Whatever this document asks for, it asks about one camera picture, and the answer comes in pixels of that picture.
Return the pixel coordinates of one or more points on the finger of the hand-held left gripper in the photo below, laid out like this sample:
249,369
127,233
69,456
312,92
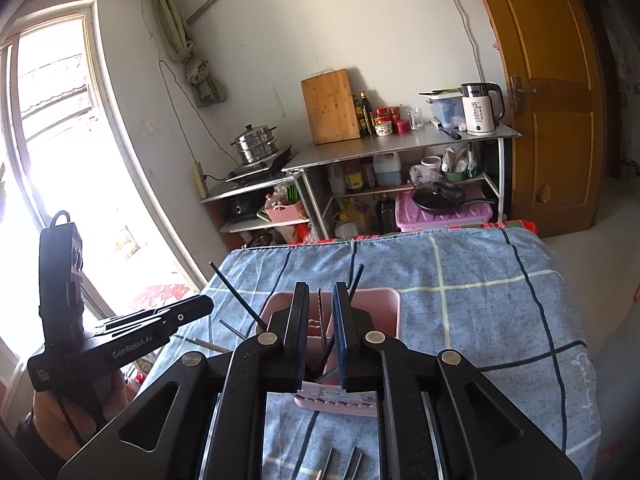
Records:
185,312

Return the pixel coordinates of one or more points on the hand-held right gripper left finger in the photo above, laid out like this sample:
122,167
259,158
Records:
300,340

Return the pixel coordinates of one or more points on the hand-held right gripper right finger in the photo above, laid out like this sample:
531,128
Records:
340,340

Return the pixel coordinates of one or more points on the black chopstick with silver end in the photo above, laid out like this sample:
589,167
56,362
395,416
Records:
322,320
327,462

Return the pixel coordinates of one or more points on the pink plastic utensil basket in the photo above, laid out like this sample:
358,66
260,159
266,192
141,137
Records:
380,310

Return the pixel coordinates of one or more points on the silver metal chopstick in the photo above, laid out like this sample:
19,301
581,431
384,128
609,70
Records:
352,465

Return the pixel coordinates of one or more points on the person's left hand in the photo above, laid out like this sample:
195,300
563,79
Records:
50,425

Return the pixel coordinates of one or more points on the red patterned rug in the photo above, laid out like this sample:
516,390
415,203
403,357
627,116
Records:
160,300

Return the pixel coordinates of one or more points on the yellow cooking oil bottle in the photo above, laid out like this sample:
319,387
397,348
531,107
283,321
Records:
352,217

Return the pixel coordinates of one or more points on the small pink basket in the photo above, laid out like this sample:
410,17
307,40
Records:
284,212

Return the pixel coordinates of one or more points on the small metal cooker stand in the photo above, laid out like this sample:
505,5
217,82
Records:
235,190

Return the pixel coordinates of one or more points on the dark vinegar bottle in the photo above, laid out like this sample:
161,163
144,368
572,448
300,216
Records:
385,215

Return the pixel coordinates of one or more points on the beige power strip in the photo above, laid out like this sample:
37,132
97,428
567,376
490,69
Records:
200,180

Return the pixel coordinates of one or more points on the blue plaid tablecloth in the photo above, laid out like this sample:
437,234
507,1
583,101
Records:
475,285

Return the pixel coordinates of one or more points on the pink storage box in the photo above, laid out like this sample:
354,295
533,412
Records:
450,220

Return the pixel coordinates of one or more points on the soy sauce bottle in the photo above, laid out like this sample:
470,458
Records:
354,177

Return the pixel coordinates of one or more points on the black induction cooker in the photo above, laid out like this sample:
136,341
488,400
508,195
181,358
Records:
260,167

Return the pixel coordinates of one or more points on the black frying pan with lid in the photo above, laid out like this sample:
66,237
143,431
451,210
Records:
440,197

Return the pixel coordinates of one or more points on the white plastic jug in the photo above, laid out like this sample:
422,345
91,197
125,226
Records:
387,170

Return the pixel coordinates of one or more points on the steel steamer pot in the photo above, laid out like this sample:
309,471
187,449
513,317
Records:
255,145

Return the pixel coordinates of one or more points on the white ceramic cup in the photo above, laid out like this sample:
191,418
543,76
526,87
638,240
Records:
431,164

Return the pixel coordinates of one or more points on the metal kitchen shelf table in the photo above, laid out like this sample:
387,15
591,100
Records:
400,145

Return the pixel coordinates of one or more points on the white floral jar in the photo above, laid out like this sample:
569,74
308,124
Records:
384,129

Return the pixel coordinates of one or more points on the red tin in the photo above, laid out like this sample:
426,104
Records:
402,126

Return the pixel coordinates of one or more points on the green oil bottle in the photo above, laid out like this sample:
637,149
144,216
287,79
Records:
357,115

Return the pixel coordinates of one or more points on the red jar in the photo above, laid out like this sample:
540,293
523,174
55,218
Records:
381,115

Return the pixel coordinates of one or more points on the dark glass bottle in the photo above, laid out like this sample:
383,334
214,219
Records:
367,112

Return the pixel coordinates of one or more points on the wooden cutting board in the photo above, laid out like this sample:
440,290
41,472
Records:
331,107

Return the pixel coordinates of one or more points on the clear drinking glass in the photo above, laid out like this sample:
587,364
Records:
417,119

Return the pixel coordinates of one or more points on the black kitchen knife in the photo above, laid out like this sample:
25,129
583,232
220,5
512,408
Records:
450,133

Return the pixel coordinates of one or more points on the water filter pitcher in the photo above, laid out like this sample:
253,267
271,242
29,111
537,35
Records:
445,110

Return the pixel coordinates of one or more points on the tied beige curtain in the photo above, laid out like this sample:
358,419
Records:
187,50

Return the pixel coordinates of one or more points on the white electric kettle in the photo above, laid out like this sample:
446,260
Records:
480,110

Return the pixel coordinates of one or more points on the wooden door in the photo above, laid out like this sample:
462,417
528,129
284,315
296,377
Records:
540,85

